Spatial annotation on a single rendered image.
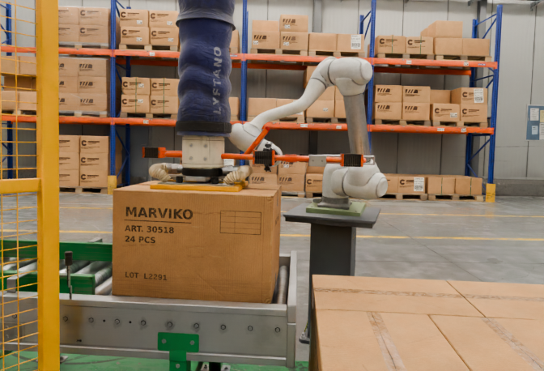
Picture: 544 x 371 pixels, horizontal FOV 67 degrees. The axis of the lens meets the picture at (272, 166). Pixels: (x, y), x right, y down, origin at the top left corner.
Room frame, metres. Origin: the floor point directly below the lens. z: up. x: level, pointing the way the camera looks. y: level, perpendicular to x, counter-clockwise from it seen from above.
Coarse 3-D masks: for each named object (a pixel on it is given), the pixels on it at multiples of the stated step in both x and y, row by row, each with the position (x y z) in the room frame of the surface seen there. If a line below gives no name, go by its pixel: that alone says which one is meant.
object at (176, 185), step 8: (176, 176) 1.59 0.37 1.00; (152, 184) 1.56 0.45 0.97; (160, 184) 1.56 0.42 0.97; (168, 184) 1.56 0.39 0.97; (176, 184) 1.56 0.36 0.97; (184, 184) 1.56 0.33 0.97; (192, 184) 1.56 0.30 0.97; (200, 184) 1.56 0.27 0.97; (208, 184) 1.56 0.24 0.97; (216, 184) 1.57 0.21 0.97; (224, 184) 1.58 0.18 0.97
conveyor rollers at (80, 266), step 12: (12, 264) 1.87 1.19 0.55; (24, 264) 1.93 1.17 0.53; (36, 264) 1.90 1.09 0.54; (60, 264) 1.92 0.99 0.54; (72, 264) 1.89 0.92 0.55; (84, 264) 1.96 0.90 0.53; (96, 264) 1.92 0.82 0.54; (96, 276) 1.74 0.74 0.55; (108, 276) 1.83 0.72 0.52; (288, 276) 1.85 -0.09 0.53; (96, 288) 1.58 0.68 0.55; (108, 288) 1.63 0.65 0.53; (276, 288) 1.67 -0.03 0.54; (276, 300) 1.53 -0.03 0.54
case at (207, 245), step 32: (128, 192) 1.51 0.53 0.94; (160, 192) 1.50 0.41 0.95; (192, 192) 1.49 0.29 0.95; (224, 192) 1.52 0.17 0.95; (256, 192) 1.54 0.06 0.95; (128, 224) 1.51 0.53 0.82; (160, 224) 1.50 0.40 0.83; (192, 224) 1.49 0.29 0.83; (224, 224) 1.48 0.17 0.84; (256, 224) 1.47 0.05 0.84; (128, 256) 1.51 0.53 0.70; (160, 256) 1.50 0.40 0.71; (192, 256) 1.49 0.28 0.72; (224, 256) 1.48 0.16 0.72; (256, 256) 1.47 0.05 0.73; (128, 288) 1.51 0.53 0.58; (160, 288) 1.50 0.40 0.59; (192, 288) 1.49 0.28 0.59; (224, 288) 1.48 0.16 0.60; (256, 288) 1.46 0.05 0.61
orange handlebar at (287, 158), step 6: (168, 156) 1.67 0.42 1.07; (174, 156) 1.67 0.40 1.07; (180, 156) 1.66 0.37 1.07; (222, 156) 1.65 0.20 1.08; (228, 156) 1.65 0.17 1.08; (234, 156) 1.65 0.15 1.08; (240, 156) 1.65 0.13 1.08; (246, 156) 1.64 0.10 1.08; (252, 156) 1.64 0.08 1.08; (276, 156) 1.64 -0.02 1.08; (282, 156) 1.64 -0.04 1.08; (288, 156) 1.63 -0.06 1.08; (294, 156) 1.63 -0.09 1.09; (300, 156) 1.63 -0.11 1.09; (306, 156) 1.63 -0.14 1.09; (330, 156) 1.67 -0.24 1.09; (288, 162) 1.66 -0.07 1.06; (294, 162) 1.66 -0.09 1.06; (336, 162) 1.63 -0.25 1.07
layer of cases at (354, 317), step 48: (336, 288) 1.67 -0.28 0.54; (384, 288) 1.68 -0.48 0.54; (432, 288) 1.70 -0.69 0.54; (480, 288) 1.71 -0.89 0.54; (528, 288) 1.73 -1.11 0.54; (336, 336) 1.24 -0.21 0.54; (384, 336) 1.25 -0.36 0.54; (432, 336) 1.26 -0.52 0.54; (480, 336) 1.27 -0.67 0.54; (528, 336) 1.27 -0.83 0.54
